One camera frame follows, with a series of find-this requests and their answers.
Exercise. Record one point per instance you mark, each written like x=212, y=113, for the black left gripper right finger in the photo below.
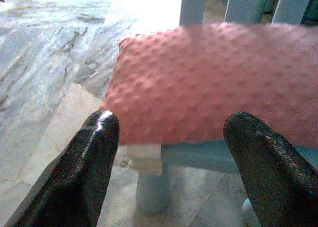
x=273, y=182

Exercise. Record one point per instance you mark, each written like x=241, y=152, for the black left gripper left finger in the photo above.
x=74, y=182

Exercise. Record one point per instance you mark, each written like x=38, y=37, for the pink dotted pillow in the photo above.
x=198, y=83

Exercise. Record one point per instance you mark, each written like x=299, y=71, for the light blue child chair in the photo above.
x=151, y=194

